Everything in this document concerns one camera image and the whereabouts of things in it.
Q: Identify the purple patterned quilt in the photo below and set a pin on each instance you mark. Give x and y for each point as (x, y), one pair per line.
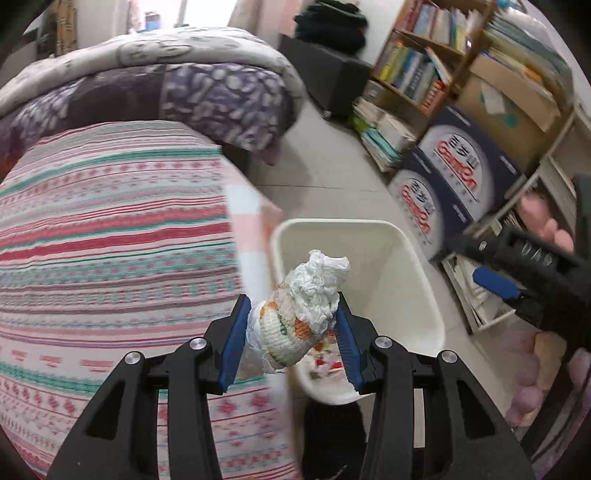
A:
(138, 92)

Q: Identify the red white snack wrapper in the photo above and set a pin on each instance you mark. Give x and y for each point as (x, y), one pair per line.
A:
(330, 364)

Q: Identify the striped bed sheet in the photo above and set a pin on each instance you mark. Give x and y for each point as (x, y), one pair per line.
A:
(115, 254)

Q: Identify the brown cardboard box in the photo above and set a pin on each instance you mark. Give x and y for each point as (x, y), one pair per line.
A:
(498, 106)

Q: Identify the pink plush toy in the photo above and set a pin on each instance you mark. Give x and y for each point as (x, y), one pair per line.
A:
(535, 212)

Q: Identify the row of shelf books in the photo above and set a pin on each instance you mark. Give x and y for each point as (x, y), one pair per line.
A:
(406, 74)
(438, 21)

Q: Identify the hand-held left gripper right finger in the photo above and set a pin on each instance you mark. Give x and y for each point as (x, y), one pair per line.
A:
(348, 350)

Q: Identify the yellow patterned curtain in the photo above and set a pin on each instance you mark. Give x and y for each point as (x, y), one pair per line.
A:
(67, 23)

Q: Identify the pile of white papers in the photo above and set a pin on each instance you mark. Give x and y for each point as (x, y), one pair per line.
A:
(466, 286)

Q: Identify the white patterned sock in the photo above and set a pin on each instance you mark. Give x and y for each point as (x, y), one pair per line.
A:
(300, 300)

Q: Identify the wooden bookshelf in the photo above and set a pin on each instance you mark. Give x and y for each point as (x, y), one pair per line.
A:
(429, 42)

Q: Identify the black cabinet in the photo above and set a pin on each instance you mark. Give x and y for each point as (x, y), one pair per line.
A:
(332, 78)

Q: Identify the white shelf rack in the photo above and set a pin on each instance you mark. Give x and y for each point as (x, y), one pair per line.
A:
(551, 145)

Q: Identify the stack of floor books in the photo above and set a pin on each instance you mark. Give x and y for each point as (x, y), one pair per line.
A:
(383, 134)

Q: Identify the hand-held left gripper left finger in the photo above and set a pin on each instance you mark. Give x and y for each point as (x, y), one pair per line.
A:
(233, 346)

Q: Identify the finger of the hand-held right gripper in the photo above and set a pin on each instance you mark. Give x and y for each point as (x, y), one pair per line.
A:
(496, 281)
(466, 244)

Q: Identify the black clothes pile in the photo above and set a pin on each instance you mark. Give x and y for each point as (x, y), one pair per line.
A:
(330, 25)

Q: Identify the blue printed carton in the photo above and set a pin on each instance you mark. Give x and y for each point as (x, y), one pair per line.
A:
(415, 203)
(466, 161)

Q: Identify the window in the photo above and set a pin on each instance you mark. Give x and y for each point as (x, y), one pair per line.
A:
(166, 11)

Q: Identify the white plastic trash bin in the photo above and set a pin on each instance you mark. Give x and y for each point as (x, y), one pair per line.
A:
(392, 277)

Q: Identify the stack of papers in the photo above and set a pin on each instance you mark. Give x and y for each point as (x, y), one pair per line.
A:
(526, 41)

